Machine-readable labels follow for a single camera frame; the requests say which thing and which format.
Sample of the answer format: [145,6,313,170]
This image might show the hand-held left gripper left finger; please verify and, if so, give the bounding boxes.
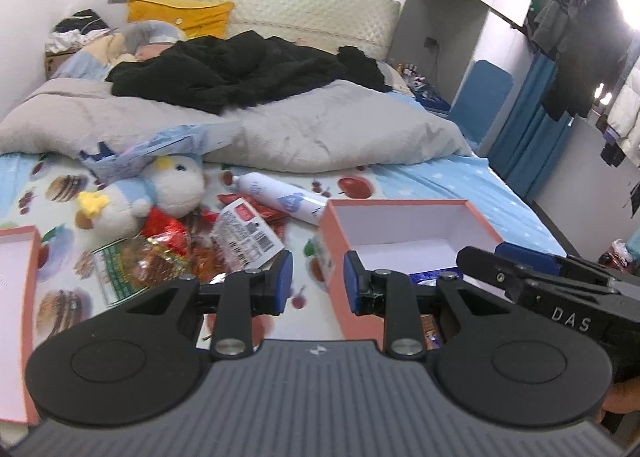
[125,250,294,360]

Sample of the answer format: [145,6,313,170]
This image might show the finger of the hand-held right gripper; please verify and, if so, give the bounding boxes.
[457,246,534,301]
[495,242,640,289]

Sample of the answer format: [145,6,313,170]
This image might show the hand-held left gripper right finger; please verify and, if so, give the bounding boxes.
[344,251,511,360]

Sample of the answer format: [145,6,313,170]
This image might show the pink cardboard box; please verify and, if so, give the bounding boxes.
[317,200,504,343]

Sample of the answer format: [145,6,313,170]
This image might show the white and red snack packet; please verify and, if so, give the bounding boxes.
[210,197,284,272]

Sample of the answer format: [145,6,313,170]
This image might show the small brown snack packet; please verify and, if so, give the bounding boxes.
[419,314,445,351]

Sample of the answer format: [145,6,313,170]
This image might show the red foil snack packet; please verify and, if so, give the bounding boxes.
[141,207,192,258]

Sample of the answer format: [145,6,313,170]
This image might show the person's right hand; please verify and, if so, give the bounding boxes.
[600,379,640,415]

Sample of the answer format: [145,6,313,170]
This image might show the colourful plastic bags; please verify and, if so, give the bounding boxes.
[597,237,640,274]

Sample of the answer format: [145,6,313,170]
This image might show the white spray bottle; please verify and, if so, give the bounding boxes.
[231,172,332,226]

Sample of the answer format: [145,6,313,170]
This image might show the orange snack packet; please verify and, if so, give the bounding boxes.
[187,214,224,284]

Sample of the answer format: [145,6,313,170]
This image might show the printed bed sheet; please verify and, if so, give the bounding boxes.
[0,152,568,354]

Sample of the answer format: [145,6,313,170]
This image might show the blue curtain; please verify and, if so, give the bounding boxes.
[487,49,573,202]

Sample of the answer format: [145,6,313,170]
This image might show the clear packet of brown sticks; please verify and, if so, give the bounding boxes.
[117,236,193,291]

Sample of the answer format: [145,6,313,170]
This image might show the white and blue plush duck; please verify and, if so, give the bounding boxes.
[75,156,207,238]

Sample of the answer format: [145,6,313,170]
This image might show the grey duvet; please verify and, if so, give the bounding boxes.
[0,77,473,174]

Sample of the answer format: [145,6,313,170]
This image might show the white hanging jacket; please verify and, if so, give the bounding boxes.
[606,66,640,164]

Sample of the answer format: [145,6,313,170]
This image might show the blue chair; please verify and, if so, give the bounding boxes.
[447,59,515,148]

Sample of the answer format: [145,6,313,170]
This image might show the green and white snack packet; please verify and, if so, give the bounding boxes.
[91,243,151,308]

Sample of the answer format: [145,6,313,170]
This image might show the blue and white plastic bag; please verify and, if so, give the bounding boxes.
[79,123,242,180]

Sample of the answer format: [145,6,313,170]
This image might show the black hanging coat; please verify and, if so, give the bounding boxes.
[542,0,634,120]

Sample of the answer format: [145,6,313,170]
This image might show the grey pillow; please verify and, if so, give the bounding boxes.
[376,59,416,98]

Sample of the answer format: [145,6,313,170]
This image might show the row of cosmetic bottles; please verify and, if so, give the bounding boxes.
[397,62,431,88]

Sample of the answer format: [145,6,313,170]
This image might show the small black garment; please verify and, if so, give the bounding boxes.
[336,44,393,92]

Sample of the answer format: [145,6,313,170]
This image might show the black jacket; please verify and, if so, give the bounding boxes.
[105,31,351,115]

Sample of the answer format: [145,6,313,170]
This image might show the grey hanging jacket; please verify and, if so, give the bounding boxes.
[530,0,587,60]

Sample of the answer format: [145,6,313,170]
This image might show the pink box lid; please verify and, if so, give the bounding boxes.
[0,226,42,424]

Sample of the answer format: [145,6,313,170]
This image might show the yellow pillow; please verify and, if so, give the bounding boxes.
[126,0,236,42]

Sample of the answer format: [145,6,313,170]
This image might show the cream quilted headboard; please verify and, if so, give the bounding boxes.
[130,0,402,62]

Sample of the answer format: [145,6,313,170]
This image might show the large plush doll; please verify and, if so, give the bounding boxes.
[52,21,188,84]

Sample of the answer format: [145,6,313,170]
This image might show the pile of clothes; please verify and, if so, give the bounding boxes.
[45,8,111,54]

